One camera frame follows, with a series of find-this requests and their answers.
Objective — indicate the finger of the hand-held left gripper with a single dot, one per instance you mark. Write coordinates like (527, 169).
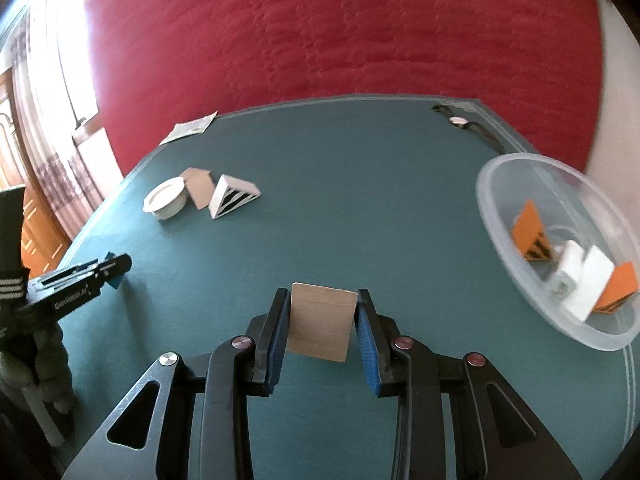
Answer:
(117, 265)

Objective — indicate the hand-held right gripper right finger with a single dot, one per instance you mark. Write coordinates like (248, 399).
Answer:
(365, 345)

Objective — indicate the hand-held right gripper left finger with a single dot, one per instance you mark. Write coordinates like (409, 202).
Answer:
(277, 340)

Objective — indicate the blue wedge block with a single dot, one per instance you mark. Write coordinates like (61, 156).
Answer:
(116, 283)

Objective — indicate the beige wooden block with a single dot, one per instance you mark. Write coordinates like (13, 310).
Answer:
(322, 322)

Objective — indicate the white round dish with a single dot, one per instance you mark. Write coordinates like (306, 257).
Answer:
(165, 200)

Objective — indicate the small brown block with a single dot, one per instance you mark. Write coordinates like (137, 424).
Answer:
(202, 190)

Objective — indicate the large brown block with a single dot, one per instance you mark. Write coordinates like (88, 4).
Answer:
(192, 174)

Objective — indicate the striped white triangle block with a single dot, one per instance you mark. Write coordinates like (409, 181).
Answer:
(232, 197)

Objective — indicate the orange slotted block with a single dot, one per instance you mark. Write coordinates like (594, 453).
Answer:
(527, 227)

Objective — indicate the clear plastic bowl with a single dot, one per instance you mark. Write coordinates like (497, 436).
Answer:
(492, 185)

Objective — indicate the person's left hand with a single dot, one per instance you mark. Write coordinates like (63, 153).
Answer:
(50, 360)

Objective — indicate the wooden door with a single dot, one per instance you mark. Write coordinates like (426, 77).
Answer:
(40, 230)

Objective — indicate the black striped garment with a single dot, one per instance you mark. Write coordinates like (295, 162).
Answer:
(10, 240)

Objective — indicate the patterned curtain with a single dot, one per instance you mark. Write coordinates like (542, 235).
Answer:
(55, 170)

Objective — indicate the teal table mat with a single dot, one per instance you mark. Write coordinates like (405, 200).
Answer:
(350, 210)

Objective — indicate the white paper leaflet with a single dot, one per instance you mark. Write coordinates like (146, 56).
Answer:
(190, 127)

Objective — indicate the bright window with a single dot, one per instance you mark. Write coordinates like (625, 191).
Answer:
(77, 60)

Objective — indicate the black wristwatch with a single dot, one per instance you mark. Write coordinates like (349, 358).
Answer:
(457, 120)

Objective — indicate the red quilted blanket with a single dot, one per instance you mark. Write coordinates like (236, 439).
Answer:
(325, 25)

